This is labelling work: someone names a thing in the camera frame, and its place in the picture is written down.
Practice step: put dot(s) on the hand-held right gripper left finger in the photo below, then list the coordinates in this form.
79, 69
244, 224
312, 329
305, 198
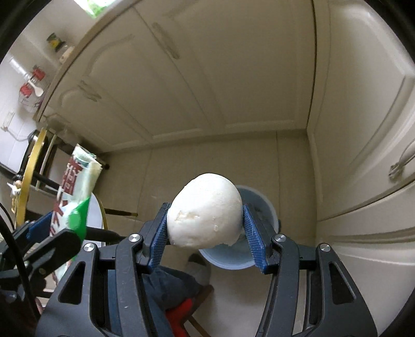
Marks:
159, 239

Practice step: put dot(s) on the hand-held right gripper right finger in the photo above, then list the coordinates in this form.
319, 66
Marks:
257, 239

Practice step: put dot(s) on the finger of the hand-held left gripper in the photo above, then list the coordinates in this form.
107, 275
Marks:
39, 228
56, 249

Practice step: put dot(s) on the pale blue plastic bin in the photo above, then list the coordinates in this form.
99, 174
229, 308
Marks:
227, 257

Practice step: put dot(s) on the white steamed bun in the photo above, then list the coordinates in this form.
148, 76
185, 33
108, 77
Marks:
204, 207

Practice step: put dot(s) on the green white snack packet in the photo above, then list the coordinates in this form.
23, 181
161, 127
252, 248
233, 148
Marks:
77, 181

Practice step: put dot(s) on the person's jeans leg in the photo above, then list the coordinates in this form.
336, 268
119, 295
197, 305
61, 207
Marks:
168, 288

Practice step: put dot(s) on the grey shoe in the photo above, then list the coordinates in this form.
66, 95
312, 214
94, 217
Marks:
199, 270

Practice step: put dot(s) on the round white gold-rimmed table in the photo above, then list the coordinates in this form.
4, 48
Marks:
95, 210

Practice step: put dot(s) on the red wooden stool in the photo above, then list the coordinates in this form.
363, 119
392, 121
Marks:
178, 317

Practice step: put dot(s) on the red-lidded glass jar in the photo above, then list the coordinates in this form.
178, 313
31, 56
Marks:
38, 73
26, 90

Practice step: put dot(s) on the white spoon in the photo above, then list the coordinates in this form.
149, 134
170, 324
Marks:
36, 90

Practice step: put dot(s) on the yellow label glass jar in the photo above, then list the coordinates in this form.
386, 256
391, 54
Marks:
56, 42

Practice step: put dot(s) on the green plant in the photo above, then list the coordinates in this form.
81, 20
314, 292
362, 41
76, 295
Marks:
95, 8

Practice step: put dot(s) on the white wall socket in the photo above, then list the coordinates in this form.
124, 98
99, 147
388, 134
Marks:
8, 120

